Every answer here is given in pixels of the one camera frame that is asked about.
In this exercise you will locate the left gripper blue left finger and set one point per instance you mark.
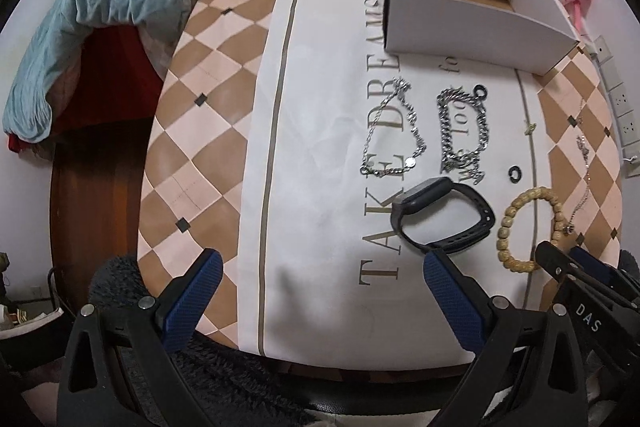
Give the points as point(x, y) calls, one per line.
point(183, 302)

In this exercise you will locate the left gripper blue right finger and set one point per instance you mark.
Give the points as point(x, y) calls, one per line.
point(460, 299)

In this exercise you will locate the black smart watch band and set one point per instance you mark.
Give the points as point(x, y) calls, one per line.
point(441, 214)

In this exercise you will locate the small earring stud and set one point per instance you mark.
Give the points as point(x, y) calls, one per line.
point(530, 128)

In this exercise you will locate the checkered printed tablecloth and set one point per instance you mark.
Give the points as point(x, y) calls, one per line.
point(282, 135)

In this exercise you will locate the white power strip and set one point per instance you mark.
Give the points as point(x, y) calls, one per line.
point(624, 119)

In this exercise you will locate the white cardboard box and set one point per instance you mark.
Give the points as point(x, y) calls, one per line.
point(528, 35)

